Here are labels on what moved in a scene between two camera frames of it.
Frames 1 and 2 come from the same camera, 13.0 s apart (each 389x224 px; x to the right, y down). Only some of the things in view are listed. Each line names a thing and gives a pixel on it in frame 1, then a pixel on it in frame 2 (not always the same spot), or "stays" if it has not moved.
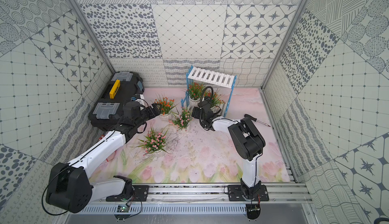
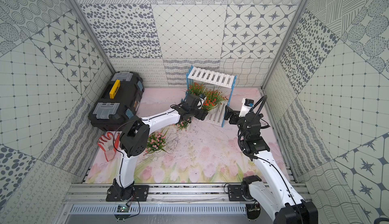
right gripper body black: (198, 115) -> (240, 125)
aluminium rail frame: (279, 193) stays
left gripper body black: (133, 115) -> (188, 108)
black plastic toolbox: (107, 110) stays
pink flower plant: (181, 121) stays
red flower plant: (195, 90) stays
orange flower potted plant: (167, 105) -> (210, 101)
